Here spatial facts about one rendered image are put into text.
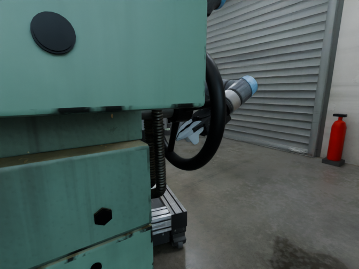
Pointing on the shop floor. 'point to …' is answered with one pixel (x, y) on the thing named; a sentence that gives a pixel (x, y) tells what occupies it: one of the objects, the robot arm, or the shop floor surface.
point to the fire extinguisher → (336, 142)
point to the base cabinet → (113, 253)
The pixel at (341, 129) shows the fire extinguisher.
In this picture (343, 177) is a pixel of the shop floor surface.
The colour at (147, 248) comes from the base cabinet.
